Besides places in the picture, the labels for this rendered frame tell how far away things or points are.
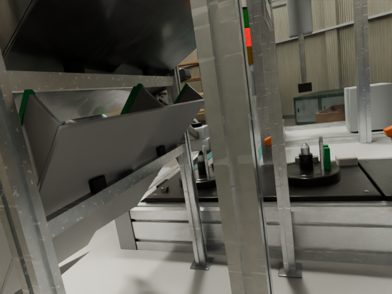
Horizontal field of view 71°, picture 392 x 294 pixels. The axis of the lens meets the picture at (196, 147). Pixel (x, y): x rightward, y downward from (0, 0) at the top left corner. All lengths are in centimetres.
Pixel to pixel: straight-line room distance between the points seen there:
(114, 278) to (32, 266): 39
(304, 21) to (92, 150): 151
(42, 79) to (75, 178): 9
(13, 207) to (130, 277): 41
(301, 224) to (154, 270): 31
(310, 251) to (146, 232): 35
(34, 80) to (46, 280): 16
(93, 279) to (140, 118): 44
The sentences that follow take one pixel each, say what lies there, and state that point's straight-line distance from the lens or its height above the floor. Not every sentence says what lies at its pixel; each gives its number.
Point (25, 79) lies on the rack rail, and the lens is 26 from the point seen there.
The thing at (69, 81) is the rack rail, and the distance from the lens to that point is 29.
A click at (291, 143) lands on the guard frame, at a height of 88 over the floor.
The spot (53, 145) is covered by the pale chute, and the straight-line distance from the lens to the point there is 23.
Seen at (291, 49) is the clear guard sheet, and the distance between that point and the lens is 200.
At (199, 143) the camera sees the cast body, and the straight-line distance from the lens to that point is 69.
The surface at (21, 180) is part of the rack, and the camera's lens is 24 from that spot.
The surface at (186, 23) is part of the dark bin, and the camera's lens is 37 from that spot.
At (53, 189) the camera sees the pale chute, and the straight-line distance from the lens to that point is 27.
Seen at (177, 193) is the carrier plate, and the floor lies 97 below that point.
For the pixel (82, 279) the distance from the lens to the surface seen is 67.
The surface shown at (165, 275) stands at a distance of 60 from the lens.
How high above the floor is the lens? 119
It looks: 10 degrees down
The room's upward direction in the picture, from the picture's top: 9 degrees counter-clockwise
